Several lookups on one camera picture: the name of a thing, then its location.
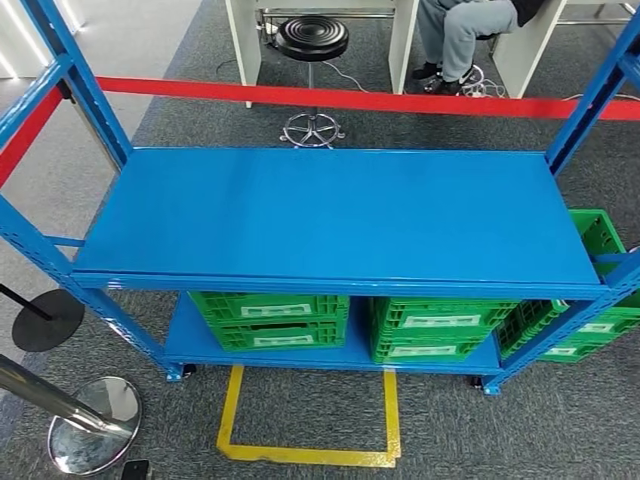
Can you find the blue metal shelf rack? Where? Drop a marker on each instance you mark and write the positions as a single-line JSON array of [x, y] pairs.
[[324, 212]]

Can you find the green plastic crate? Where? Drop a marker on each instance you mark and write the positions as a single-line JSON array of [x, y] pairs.
[[235, 338], [220, 306], [595, 232], [395, 318], [385, 350], [575, 348]]

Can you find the red barrier belt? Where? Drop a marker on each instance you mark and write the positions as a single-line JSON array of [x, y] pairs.
[[350, 98], [25, 132]]

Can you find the black round stool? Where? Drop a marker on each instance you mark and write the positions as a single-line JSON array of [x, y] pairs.
[[312, 36]]

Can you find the white desk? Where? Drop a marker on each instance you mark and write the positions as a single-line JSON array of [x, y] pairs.
[[244, 40], [525, 53]]

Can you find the white power strip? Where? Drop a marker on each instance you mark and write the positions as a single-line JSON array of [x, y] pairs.
[[477, 93]]

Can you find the person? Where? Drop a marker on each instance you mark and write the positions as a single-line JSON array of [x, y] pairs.
[[460, 33]]

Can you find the chrome stanchion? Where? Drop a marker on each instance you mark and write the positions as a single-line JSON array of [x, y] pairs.
[[95, 424], [95, 132]]

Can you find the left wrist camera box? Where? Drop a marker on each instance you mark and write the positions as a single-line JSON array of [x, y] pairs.
[[135, 470]]

